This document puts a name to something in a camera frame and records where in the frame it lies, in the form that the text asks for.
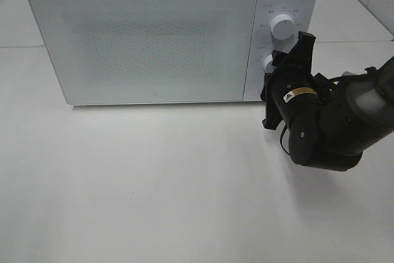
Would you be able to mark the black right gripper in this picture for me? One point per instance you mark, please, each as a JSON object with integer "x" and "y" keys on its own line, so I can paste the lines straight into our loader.
{"x": 290, "y": 92}

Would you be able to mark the white dial knob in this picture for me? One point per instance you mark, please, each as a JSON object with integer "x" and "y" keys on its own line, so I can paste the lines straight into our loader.
{"x": 267, "y": 64}
{"x": 282, "y": 25}

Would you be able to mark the white microwave door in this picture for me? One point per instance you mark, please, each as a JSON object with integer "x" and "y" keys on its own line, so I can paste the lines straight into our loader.
{"x": 107, "y": 52}

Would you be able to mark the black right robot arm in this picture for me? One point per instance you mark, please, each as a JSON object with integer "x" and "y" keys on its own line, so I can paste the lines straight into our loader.
{"x": 330, "y": 122}

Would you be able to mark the white microwave oven body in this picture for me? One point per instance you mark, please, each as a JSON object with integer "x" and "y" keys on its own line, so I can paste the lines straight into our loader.
{"x": 295, "y": 1}

